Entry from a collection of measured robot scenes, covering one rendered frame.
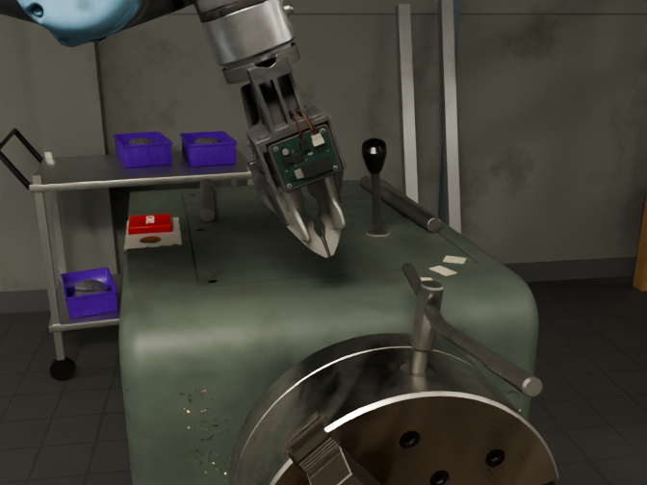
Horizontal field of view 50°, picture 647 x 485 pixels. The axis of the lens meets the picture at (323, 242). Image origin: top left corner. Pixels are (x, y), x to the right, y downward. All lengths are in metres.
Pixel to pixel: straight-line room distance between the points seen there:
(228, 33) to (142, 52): 3.11
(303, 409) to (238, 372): 0.12
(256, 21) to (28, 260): 3.50
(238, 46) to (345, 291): 0.31
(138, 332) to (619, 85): 3.84
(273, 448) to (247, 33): 0.36
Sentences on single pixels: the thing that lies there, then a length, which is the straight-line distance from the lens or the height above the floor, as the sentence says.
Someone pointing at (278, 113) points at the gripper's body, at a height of 1.47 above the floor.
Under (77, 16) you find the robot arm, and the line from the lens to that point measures 0.47.
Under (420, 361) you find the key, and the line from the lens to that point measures 0.65.
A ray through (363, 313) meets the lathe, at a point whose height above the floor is 1.24.
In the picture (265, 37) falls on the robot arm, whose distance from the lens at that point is 0.61.
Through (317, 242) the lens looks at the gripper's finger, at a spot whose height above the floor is 1.33.
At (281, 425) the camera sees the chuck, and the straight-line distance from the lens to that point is 0.66.
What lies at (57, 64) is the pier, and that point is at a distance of 3.66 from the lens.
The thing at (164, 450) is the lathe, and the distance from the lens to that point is 0.78.
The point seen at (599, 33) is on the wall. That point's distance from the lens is 4.25.
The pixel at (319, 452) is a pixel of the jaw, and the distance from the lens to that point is 0.62.
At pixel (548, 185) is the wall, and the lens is 4.26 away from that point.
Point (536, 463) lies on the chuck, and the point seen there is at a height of 1.15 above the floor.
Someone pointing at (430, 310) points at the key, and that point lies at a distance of 0.61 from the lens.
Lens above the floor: 1.55
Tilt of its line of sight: 18 degrees down
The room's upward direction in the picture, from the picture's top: straight up
